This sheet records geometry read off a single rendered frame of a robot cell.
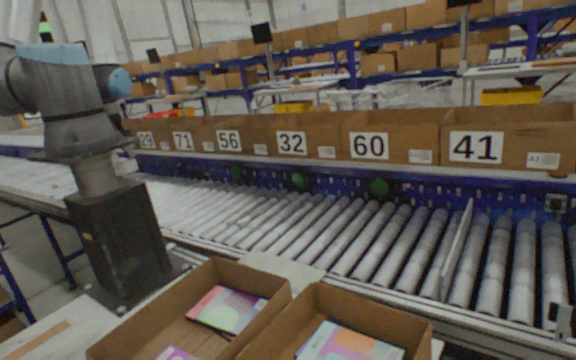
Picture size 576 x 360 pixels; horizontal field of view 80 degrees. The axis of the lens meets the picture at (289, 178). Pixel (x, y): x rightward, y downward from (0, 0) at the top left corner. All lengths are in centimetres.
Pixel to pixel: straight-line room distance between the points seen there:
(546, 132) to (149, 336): 128
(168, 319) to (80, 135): 53
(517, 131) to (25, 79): 140
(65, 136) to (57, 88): 12
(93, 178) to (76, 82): 26
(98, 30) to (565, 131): 146
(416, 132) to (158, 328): 106
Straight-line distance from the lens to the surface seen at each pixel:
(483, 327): 93
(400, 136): 139
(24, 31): 125
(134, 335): 97
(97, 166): 108
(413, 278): 103
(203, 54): 853
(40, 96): 106
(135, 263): 115
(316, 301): 90
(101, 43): 128
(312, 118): 187
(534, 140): 133
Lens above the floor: 137
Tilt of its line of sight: 20 degrees down
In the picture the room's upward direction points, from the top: 9 degrees counter-clockwise
